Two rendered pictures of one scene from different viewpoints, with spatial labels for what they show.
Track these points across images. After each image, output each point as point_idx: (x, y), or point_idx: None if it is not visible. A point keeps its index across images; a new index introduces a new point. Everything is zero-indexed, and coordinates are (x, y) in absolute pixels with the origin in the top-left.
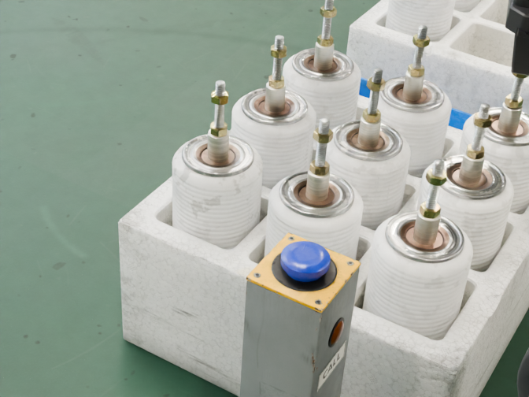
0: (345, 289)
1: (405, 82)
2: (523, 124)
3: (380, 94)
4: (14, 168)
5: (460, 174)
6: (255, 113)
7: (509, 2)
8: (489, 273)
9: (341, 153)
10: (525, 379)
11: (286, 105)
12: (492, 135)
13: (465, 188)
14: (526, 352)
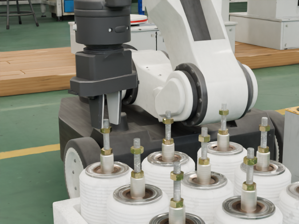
0: None
1: (144, 185)
2: (95, 168)
3: (160, 198)
4: None
5: (173, 157)
6: (268, 205)
7: (127, 78)
8: None
9: (228, 179)
10: (252, 94)
11: (238, 207)
12: (124, 167)
13: (178, 155)
14: (248, 91)
